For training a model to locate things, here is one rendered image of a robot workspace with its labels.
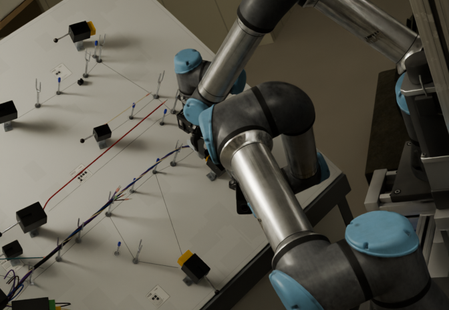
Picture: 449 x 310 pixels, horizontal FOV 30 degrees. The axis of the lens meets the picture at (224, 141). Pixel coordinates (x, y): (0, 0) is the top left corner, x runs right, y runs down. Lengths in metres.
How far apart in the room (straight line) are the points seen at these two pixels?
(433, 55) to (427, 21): 0.06
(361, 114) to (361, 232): 3.22
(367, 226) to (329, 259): 0.09
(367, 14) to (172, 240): 0.88
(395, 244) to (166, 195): 1.13
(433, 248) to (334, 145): 2.62
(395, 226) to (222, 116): 0.44
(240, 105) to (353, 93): 3.22
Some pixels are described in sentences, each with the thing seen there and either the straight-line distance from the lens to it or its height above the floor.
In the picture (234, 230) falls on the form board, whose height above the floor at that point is 0.94.
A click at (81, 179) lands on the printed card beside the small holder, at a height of 1.23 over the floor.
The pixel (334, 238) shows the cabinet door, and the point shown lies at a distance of 2.71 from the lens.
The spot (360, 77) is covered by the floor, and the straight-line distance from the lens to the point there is 5.07.
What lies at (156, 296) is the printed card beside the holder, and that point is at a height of 0.95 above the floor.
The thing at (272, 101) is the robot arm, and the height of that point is 1.52.
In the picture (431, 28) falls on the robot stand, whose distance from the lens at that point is 1.40.
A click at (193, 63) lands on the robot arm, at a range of 2.22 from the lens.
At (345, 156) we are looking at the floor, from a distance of 4.37.
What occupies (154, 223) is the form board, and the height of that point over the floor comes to 1.06.
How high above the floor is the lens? 2.28
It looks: 27 degrees down
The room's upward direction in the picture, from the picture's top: 24 degrees counter-clockwise
